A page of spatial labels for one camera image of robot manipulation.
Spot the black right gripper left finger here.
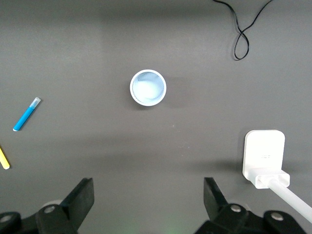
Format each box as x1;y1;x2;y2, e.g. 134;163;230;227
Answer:
0;177;95;234

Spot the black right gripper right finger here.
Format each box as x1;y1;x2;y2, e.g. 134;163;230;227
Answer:
195;177;307;234

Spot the blue marker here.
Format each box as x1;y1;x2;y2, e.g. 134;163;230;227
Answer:
12;97;41;132

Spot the white power adapter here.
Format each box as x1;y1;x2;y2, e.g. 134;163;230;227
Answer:
242;129;286;183

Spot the yellow marker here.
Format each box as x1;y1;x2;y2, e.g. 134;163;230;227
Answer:
0;145;11;170

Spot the light blue plastic cup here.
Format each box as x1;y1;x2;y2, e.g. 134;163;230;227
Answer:
129;69;167;107

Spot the white plug with cable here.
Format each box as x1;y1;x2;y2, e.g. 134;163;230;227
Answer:
254;170;312;221

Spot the thin black cable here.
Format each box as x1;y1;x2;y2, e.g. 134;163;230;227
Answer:
212;0;275;61

